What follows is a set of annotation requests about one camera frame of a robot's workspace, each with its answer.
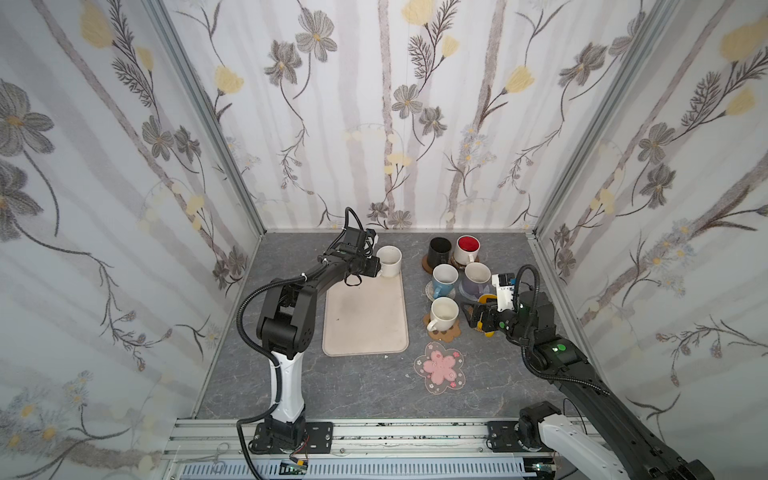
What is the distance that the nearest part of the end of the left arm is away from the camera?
2.50ft

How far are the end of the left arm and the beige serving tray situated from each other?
46 mm

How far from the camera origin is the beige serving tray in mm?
902
